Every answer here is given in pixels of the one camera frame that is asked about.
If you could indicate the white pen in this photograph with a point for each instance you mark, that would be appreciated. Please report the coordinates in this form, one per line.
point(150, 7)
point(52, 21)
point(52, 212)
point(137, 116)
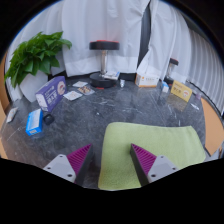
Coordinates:
point(194, 106)

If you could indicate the white plastic packet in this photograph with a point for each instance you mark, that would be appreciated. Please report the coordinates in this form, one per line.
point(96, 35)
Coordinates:
point(12, 114)

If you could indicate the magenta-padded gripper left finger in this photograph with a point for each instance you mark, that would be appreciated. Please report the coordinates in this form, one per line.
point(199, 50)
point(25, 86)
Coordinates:
point(65, 166)

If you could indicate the small black round object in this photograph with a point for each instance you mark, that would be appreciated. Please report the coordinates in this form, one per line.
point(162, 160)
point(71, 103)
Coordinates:
point(48, 119)

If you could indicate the white booklet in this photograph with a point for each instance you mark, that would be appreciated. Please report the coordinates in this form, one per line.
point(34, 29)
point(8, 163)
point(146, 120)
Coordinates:
point(111, 75)

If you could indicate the green plant in white pot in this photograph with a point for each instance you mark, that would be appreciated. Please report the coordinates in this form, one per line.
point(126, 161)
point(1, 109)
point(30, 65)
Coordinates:
point(33, 56)

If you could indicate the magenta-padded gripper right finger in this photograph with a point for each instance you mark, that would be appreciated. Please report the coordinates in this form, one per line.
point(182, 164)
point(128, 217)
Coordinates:
point(160, 166)

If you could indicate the brown printed snack packet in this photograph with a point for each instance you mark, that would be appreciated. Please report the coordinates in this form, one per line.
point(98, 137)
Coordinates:
point(86, 90)

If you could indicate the small purple bottle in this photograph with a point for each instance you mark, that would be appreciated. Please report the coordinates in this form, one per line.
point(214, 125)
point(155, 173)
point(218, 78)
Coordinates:
point(198, 96)

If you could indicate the light green towel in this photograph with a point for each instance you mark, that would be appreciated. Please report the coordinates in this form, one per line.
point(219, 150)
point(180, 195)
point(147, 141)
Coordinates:
point(160, 140)

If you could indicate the small white can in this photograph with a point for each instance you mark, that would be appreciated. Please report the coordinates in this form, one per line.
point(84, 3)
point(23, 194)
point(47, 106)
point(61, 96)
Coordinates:
point(122, 83)

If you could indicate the purple cardboard box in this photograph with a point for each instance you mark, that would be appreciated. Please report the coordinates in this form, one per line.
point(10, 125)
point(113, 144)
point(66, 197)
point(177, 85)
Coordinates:
point(50, 94)

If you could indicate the black stool with red rim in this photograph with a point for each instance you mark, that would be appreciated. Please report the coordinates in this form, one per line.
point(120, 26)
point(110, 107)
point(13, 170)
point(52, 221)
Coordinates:
point(104, 45)
point(173, 62)

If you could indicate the yellow table sign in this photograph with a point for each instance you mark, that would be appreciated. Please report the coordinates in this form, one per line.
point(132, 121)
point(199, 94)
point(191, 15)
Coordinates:
point(181, 90)

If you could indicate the white flat sachet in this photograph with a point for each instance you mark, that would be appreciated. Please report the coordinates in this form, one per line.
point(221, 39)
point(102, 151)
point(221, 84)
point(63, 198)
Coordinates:
point(72, 95)

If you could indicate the small blue and white box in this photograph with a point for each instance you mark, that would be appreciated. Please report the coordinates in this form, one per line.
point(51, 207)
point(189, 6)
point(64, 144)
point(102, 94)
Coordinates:
point(165, 87)

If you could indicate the white and orange carton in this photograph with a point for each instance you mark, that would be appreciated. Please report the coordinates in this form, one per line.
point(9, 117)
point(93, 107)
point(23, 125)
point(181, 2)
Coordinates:
point(146, 80)

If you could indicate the white curtain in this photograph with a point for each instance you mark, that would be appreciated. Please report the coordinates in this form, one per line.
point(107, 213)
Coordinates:
point(96, 23)
point(176, 36)

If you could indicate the small white card packet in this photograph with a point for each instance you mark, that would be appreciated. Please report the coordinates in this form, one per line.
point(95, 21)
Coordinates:
point(80, 84)

